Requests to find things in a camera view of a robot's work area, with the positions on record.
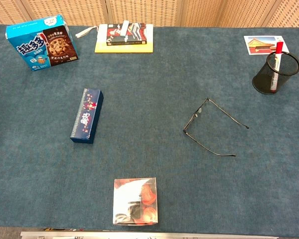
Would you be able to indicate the dark blue long box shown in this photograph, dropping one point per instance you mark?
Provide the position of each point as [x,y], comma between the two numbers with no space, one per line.
[87,115]

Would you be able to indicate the wicker folding screen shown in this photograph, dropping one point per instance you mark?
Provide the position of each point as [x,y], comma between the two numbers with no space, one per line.
[144,11]

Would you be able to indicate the thin-framed eyeglasses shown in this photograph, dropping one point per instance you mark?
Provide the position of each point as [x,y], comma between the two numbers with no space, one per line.
[196,115]

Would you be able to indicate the palace picture postcard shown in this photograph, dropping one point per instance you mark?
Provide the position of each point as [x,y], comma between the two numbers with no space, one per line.
[259,44]

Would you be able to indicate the black and red patterned book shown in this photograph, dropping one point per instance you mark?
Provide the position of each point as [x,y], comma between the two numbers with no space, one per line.
[137,35]

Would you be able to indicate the black mesh pen holder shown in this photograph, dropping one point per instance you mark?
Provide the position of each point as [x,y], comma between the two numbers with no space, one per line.
[262,81]

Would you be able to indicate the red-capped white marker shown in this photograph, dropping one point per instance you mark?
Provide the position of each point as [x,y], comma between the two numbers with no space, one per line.
[279,47]

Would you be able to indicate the blue chocolate cookie box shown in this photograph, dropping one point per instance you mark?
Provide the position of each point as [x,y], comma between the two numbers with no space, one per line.
[40,47]

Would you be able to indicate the white bookmark strip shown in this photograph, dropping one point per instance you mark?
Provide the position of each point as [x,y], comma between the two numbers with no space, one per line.
[124,28]

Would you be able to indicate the aluminium rail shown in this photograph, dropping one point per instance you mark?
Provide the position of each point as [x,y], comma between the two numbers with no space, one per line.
[139,235]

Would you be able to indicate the clear box with red items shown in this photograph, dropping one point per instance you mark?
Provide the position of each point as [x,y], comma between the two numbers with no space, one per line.
[135,201]

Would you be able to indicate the yellow book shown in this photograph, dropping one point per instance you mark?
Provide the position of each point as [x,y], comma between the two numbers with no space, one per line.
[124,49]

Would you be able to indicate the blue felt table cloth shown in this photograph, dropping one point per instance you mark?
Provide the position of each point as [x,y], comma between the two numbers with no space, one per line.
[149,149]

